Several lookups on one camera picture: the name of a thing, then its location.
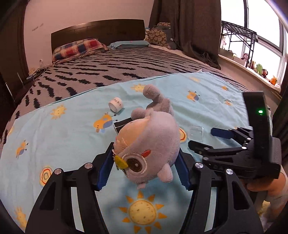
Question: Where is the grey owl plush toy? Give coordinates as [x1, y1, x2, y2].
[113, 84, 180, 190]

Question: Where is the black box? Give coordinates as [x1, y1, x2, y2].
[113, 118, 132, 134]

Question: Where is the white bandage roll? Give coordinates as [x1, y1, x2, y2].
[108, 97, 123, 113]

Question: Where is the person's right hand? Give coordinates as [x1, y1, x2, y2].
[247, 171, 287, 197]

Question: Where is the clear plastic lid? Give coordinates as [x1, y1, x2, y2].
[188, 125, 204, 142]

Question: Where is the yellow fluffy rug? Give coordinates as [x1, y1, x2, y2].
[258, 200, 273, 219]

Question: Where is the green frog toy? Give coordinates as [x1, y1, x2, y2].
[255, 64, 263, 76]

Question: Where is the light blue cartoon sheet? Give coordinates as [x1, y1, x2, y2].
[0, 72, 273, 234]

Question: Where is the black metal rack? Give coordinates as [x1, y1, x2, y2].
[220, 21, 258, 68]

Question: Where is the dark brown curtain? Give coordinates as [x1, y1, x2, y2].
[149, 0, 221, 70]

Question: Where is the brown patterned cushion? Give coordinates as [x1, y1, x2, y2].
[145, 22, 177, 50]

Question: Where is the grey black patterned blanket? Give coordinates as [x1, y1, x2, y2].
[1, 46, 248, 146]

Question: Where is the teal flat pillow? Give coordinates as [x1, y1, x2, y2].
[108, 40, 150, 50]

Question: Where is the dark wooden headboard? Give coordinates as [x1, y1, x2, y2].
[51, 19, 145, 52]

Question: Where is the plaid red blue pillow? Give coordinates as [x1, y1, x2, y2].
[52, 38, 108, 64]

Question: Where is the dark wooden wardrobe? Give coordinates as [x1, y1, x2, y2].
[1, 1, 28, 133]

